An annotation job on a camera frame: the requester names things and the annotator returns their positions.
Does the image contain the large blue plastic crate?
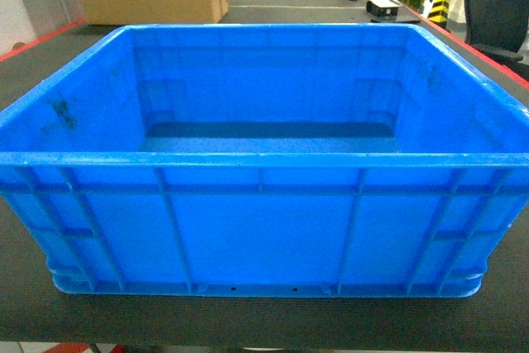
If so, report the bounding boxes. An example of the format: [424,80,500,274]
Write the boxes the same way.
[1,24,528,298]

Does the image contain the flat black device box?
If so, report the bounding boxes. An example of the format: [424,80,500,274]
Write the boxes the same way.
[365,0,402,17]

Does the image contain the yellow black striped bollard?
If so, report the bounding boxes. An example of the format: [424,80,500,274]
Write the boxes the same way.
[427,0,450,29]

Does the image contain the black office chair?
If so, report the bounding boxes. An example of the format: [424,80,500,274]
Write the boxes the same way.
[464,0,528,64]

